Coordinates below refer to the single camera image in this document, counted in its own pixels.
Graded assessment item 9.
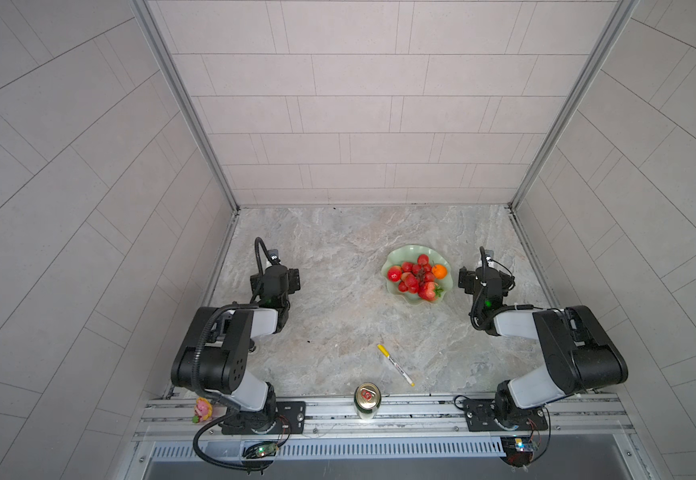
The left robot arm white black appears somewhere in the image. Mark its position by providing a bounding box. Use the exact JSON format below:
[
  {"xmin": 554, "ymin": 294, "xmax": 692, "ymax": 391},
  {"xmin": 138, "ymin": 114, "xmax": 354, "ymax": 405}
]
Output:
[{"xmin": 170, "ymin": 237, "xmax": 301, "ymax": 434}]

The red lychee cluster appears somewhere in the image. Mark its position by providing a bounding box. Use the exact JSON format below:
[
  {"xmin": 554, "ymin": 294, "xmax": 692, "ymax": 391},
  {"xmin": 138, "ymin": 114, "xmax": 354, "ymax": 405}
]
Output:
[{"xmin": 395, "ymin": 254, "xmax": 437, "ymax": 296}]

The light green wavy fruit bowl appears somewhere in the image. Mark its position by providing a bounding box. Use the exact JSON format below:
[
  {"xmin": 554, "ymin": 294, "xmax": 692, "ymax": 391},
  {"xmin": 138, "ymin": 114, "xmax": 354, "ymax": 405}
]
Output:
[{"xmin": 381, "ymin": 245, "xmax": 454, "ymax": 305}]

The small orange fake tangerine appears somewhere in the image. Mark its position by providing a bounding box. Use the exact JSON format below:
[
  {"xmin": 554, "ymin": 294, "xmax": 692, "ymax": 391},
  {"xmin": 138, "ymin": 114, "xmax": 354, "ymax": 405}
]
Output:
[{"xmin": 432, "ymin": 264, "xmax": 448, "ymax": 279}]

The metal drink can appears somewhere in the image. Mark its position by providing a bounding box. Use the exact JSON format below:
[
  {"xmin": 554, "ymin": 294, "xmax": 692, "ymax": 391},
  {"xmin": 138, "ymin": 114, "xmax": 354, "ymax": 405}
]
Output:
[{"xmin": 353, "ymin": 382, "xmax": 382, "ymax": 420}]

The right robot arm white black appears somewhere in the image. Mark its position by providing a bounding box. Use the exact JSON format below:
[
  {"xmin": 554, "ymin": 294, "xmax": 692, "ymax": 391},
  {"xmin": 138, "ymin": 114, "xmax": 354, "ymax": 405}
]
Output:
[{"xmin": 453, "ymin": 248, "xmax": 629, "ymax": 431}]

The black corrugated cable hose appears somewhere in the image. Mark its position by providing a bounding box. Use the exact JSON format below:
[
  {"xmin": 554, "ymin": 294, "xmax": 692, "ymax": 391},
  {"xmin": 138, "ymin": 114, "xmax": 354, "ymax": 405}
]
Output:
[{"xmin": 190, "ymin": 304, "xmax": 265, "ymax": 473}]

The pink yellow small toy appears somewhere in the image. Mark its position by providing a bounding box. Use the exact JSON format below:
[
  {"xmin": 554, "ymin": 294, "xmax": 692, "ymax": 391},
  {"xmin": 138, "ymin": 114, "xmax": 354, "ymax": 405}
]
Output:
[{"xmin": 192, "ymin": 397, "xmax": 214, "ymax": 424}]

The right green circuit board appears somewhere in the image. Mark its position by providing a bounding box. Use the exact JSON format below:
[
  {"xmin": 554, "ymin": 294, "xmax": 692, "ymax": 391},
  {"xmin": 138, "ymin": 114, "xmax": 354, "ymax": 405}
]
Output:
[{"xmin": 501, "ymin": 437, "xmax": 537, "ymax": 468}]

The yellow capped white marker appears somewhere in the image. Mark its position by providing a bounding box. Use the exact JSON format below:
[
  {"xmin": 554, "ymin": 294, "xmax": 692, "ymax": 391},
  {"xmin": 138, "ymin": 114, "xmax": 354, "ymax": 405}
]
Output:
[{"xmin": 377, "ymin": 344, "xmax": 416, "ymax": 387}]

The red fake strawberry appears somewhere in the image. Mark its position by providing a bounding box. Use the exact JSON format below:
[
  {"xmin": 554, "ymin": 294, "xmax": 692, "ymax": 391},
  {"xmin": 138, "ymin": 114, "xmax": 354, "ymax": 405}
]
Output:
[{"xmin": 418, "ymin": 281, "xmax": 443, "ymax": 302}]

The aluminium mounting rail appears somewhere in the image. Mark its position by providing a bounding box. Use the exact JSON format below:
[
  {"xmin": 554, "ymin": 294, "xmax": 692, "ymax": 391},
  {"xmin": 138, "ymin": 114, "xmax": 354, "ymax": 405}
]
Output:
[{"xmin": 130, "ymin": 392, "xmax": 634, "ymax": 444}]

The green circuit board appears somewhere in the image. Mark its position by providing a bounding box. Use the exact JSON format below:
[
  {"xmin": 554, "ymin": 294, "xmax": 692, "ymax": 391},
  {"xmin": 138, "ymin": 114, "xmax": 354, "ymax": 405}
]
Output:
[
  {"xmin": 501, "ymin": 437, "xmax": 537, "ymax": 468},
  {"xmin": 243, "ymin": 441, "xmax": 281, "ymax": 460}
]

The left green circuit board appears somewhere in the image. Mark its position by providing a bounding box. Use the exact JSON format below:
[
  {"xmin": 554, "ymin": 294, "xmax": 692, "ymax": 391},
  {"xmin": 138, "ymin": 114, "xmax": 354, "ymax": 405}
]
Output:
[{"xmin": 243, "ymin": 441, "xmax": 281, "ymax": 460}]

